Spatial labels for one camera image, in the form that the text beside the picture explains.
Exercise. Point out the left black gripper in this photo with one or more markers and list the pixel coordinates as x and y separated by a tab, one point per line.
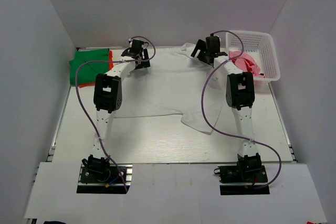
143	59

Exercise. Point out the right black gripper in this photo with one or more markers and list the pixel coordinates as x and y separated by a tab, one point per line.
200	53

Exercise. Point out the white t shirt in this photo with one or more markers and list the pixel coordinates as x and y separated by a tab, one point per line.
175	83

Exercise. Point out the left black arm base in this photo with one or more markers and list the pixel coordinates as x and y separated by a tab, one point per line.
108	182

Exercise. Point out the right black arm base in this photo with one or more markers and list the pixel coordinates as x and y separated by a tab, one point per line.
231	182

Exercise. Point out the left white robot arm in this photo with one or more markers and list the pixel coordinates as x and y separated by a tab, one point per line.
107	97

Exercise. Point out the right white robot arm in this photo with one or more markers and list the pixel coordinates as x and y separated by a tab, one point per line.
240	94

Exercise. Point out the orange folded t shirt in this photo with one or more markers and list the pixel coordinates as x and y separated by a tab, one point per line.
110	57

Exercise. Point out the pink t shirt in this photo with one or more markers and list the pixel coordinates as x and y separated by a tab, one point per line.
246	63

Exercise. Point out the green folded t shirt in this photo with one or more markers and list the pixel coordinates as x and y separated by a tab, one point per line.
77	62

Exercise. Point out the white plastic basket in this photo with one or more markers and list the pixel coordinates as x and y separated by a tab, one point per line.
260	46

